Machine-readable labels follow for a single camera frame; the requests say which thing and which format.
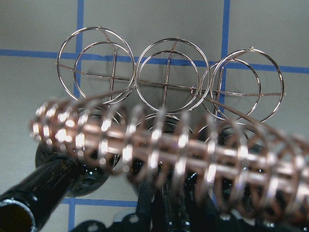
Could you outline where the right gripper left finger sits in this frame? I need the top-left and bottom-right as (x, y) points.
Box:
(74, 183), (153, 232)

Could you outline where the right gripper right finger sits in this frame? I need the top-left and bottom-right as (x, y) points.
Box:
(188, 174), (309, 232)

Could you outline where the black wine bottle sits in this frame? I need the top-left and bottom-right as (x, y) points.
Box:
(133, 114), (191, 232)
(0, 143), (109, 232)
(192, 124), (250, 212)

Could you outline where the copper wire bottle basket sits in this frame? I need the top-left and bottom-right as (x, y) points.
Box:
(28, 24), (309, 225)

